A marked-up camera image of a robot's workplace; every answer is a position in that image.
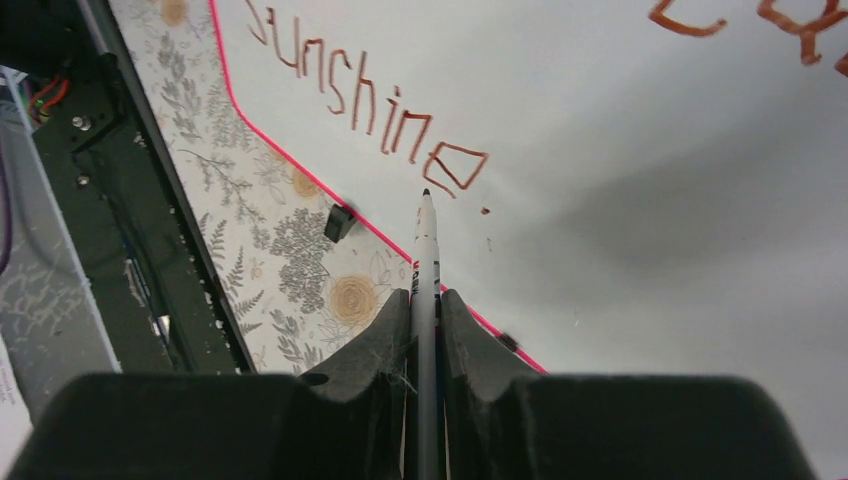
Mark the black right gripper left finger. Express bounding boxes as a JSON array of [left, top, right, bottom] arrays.
[[13, 289, 410, 479]]

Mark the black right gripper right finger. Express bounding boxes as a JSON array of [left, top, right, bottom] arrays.
[[440, 290, 814, 479]]

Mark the red capped marker pen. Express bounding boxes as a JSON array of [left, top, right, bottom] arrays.
[[405, 189, 444, 479]]

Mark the pink framed whiteboard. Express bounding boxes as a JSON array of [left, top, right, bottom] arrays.
[[211, 0, 847, 479]]

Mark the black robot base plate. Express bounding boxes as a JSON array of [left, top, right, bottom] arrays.
[[34, 1, 253, 374]]

